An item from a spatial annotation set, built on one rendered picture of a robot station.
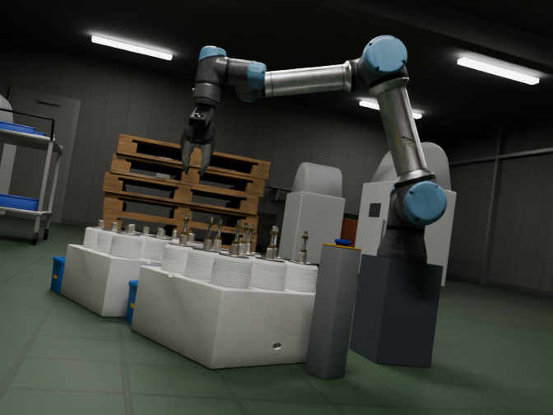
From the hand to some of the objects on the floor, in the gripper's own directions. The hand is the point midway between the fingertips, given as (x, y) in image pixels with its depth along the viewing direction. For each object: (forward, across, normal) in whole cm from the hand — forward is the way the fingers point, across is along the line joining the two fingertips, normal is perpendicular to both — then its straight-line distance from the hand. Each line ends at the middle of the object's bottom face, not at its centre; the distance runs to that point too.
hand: (193, 170), depth 149 cm
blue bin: (+46, +2, -20) cm, 50 cm away
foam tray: (+46, -17, 0) cm, 49 cm away
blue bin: (+46, +41, -58) cm, 85 cm away
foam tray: (+46, +20, -41) cm, 65 cm away
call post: (+46, -42, +17) cm, 64 cm away
